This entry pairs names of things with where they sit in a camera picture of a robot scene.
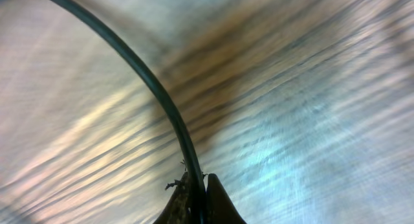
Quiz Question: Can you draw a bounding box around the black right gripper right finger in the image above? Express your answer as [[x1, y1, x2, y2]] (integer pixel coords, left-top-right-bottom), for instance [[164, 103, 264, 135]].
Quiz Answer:
[[206, 174, 246, 224]]

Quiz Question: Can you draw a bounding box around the black thin USB cable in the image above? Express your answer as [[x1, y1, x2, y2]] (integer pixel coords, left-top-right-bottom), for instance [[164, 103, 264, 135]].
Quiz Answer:
[[0, 0, 208, 224]]

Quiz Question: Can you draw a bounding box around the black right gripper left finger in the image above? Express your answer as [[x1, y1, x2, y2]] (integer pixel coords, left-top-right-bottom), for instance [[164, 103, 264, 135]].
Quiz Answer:
[[153, 160, 191, 224]]

